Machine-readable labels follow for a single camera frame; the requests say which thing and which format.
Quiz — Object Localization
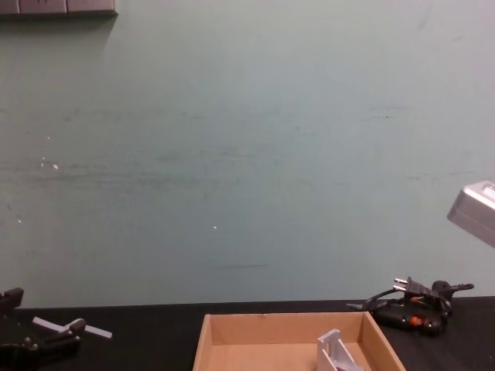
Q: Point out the silver metal bracket piece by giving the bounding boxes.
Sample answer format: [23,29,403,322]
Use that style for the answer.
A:
[316,328,364,371]

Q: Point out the white three-armed plastic piece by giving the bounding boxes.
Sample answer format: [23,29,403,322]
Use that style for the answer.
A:
[32,316,114,340]

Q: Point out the black table cloth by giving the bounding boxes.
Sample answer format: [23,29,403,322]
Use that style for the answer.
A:
[0,295,495,371]

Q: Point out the dark wall-mounted fixture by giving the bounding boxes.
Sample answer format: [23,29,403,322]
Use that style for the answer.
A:
[0,0,119,19]

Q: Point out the black corded tool red switch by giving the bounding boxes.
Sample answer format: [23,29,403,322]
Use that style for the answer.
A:
[346,276,475,336]

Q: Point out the shallow brown cardboard tray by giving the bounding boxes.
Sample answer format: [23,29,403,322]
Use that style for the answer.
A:
[192,311,407,371]

